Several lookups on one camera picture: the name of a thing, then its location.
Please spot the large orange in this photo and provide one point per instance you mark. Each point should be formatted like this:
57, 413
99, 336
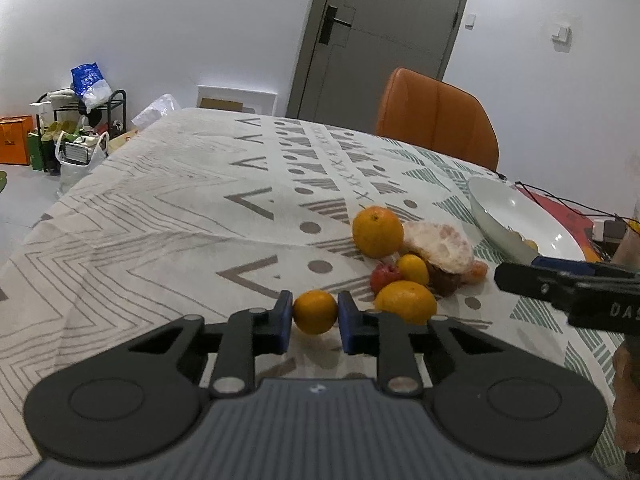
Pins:
377, 232

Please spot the blue plastic bag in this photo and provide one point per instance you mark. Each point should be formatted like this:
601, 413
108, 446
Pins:
87, 80

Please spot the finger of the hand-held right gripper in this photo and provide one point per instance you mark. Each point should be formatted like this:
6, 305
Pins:
530, 280
560, 264

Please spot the medium orange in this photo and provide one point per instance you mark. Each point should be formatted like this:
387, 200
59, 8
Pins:
406, 302

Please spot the person's right hand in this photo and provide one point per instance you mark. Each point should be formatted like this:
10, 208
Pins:
629, 400

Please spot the white plastic shopping bag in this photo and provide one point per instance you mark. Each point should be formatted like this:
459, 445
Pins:
75, 172

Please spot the white plate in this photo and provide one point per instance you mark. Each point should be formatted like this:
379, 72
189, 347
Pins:
520, 215

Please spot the small red fruit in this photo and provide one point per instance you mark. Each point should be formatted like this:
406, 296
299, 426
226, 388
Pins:
384, 276

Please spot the peeled pale citrus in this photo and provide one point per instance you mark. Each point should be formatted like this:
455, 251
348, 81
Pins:
440, 247

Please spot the green box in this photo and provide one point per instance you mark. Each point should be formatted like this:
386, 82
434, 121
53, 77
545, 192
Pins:
37, 155

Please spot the clear plastic bag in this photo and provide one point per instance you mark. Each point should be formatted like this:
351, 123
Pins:
157, 110

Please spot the grey power adapter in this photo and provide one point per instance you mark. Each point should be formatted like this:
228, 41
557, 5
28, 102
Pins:
612, 230

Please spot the small yellow fruit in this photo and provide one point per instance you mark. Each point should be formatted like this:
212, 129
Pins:
530, 245

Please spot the grey door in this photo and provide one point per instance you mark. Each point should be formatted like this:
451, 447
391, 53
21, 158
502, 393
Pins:
380, 35

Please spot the black metal rack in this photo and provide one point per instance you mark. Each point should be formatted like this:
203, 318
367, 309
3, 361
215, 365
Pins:
117, 105

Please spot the orange citrus segment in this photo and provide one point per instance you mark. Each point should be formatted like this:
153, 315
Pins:
477, 271

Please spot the small orange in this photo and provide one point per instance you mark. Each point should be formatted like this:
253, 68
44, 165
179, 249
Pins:
315, 312

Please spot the brown cardboard box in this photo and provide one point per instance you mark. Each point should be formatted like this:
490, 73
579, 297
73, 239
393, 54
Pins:
122, 141

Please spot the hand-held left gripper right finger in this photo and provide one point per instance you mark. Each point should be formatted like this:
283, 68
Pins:
347, 322

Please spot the small white wall switch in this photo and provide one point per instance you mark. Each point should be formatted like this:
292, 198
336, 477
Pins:
470, 20

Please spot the beige box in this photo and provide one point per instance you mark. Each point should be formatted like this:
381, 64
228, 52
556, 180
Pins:
628, 250

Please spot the yellow kumquat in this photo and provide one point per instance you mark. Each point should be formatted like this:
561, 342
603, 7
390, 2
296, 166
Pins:
412, 269

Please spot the patterned tablecloth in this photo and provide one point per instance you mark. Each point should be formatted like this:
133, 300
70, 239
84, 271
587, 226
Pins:
150, 210

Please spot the red mat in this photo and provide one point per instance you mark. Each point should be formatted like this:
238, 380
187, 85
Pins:
557, 212

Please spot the orange leather chair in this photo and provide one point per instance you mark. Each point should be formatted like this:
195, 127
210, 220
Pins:
435, 115

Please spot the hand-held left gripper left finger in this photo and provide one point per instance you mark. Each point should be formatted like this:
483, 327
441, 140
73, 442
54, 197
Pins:
283, 322

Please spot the large white wall switch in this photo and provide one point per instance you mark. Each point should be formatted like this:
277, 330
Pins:
562, 33

